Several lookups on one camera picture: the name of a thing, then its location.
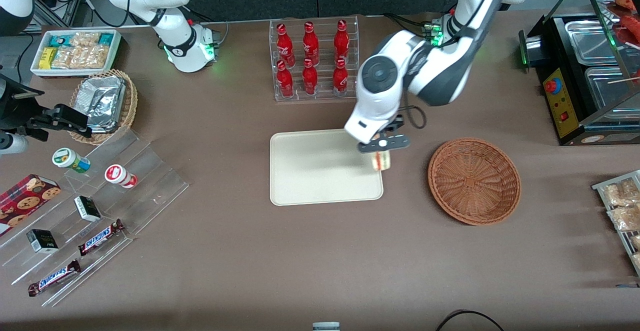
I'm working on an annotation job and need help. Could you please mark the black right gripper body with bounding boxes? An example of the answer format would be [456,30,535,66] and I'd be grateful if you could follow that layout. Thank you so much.
[0,73,46,133]

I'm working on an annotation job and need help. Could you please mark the small wicker basket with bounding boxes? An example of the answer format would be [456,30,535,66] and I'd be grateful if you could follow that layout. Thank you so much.
[69,69,139,146]

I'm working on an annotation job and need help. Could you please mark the cream plastic tray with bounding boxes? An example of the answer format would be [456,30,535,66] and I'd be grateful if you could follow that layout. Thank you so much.
[269,127,384,207]

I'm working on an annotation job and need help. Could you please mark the large round wicker basket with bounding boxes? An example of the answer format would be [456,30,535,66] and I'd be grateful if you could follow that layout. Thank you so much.
[427,137,522,227]

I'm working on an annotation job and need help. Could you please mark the silver foil pack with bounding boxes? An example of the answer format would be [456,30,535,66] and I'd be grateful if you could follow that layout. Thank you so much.
[89,119,121,133]
[75,76,127,123]

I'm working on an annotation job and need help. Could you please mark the green lid yogurt bottle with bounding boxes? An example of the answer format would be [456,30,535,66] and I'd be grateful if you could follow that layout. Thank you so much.
[52,147,92,174]

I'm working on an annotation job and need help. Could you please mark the white plastic snack bin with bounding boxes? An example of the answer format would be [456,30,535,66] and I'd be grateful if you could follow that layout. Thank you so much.
[30,29,122,79]

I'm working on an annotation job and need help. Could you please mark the red cola bottle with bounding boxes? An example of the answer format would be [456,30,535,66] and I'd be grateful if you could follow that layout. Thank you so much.
[302,58,319,96]
[276,23,296,68]
[302,21,320,66]
[276,60,295,98]
[334,19,350,64]
[332,57,349,97]

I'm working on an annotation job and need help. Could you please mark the clear acrylic bottle rack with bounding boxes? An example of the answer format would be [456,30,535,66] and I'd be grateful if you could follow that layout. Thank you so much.
[269,15,360,103]

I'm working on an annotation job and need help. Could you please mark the clear bag of crackers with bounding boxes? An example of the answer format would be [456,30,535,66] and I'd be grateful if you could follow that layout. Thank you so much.
[72,45,110,69]
[70,32,101,48]
[52,46,76,69]

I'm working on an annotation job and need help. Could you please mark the red lid yogurt bottle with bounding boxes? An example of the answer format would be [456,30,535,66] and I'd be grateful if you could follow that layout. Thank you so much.
[104,164,138,189]

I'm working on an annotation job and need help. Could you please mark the red cookie box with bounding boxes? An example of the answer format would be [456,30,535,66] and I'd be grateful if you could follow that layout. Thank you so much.
[0,173,62,237]

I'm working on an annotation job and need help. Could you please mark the small black box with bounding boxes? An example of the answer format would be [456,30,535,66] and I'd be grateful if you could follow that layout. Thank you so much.
[26,228,59,254]
[74,195,102,223]

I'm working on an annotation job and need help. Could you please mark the clear acrylic stepped stand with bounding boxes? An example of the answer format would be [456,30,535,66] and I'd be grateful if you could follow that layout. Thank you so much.
[0,128,190,308]

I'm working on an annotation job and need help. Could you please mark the snickers chocolate bar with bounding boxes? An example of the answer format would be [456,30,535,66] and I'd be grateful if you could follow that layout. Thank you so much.
[78,219,126,257]
[27,259,82,298]

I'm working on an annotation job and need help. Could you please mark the black food warmer display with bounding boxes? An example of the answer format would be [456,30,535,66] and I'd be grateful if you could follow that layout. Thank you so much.
[517,0,640,147]

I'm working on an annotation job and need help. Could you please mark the steel food pan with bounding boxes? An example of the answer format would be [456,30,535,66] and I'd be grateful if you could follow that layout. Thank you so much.
[584,66,640,113]
[564,18,623,67]

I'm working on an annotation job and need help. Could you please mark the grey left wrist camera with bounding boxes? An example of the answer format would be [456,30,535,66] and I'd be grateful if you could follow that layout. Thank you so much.
[357,133,412,153]

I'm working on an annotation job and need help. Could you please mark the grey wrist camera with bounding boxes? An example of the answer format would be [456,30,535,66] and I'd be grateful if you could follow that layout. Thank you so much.
[0,133,29,155]
[357,133,412,153]

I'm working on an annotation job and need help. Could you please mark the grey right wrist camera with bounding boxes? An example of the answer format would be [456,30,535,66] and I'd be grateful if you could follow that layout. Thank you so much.
[0,133,29,155]

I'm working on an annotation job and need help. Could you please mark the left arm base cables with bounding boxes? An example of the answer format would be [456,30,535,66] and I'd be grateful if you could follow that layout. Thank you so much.
[384,13,432,38]

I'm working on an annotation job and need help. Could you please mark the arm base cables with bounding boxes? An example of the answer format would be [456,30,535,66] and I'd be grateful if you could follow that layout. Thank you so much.
[187,6,231,47]
[384,13,432,38]

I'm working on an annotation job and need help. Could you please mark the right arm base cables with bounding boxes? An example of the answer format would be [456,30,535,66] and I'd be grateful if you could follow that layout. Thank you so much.
[187,6,231,47]

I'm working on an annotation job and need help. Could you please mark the black table edge cable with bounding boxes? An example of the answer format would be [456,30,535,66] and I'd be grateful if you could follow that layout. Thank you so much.
[435,310,506,331]

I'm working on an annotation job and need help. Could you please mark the metal wire tray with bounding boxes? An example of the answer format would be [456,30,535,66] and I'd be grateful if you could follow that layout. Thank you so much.
[591,170,640,277]

